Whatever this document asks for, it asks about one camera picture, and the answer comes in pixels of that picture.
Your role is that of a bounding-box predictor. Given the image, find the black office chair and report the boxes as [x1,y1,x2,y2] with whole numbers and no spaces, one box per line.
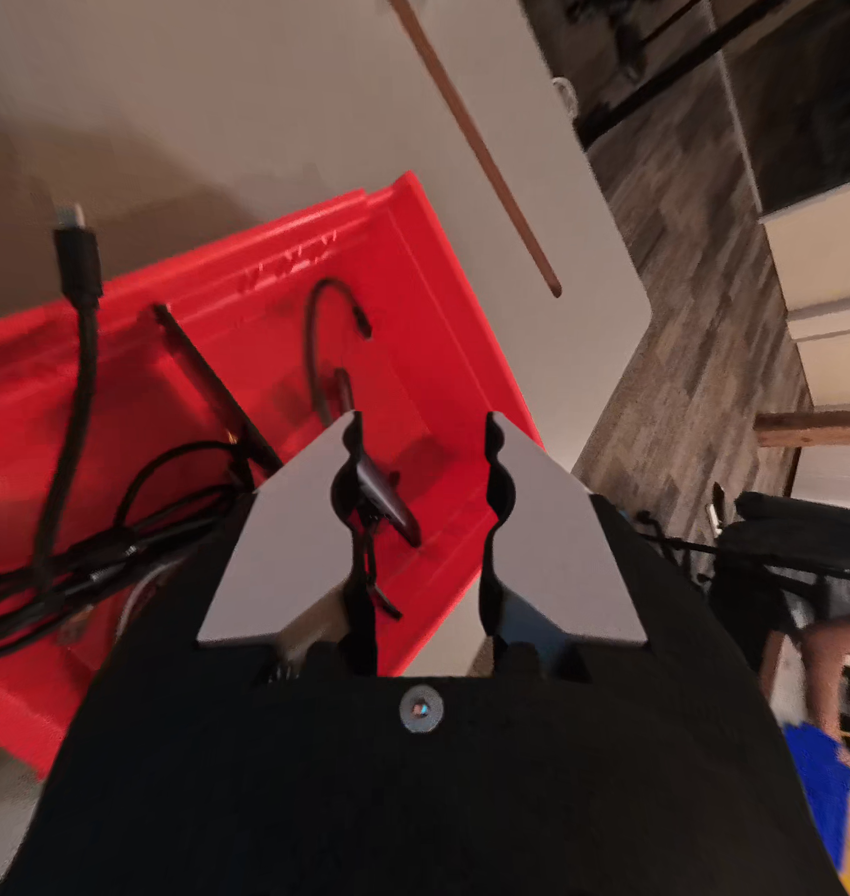
[635,483,850,634]

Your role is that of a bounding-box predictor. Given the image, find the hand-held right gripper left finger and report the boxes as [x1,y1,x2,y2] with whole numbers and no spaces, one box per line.
[196,411,378,665]

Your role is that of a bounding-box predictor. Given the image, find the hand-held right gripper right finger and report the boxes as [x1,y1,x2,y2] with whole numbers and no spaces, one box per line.
[479,411,650,659]

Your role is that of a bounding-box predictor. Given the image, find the wooden post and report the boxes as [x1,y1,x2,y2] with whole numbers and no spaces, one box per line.
[754,408,850,449]

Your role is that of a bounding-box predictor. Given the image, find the black hub cable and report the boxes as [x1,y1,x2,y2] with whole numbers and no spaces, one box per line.
[305,278,373,428]

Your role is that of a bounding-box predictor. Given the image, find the white cabinet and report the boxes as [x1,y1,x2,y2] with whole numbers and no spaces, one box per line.
[757,171,850,410]

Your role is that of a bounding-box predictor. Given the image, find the coiled black usb cable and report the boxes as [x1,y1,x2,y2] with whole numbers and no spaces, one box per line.
[0,440,258,666]

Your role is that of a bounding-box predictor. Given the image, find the dark grey usb hub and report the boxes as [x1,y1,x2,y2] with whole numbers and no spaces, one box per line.
[151,303,286,477]

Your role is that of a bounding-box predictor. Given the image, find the thick black usb-c cable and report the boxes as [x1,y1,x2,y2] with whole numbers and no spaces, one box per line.
[32,203,105,596]

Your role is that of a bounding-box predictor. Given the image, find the stacked red plastic bins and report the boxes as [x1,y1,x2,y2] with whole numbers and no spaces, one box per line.
[0,170,543,779]

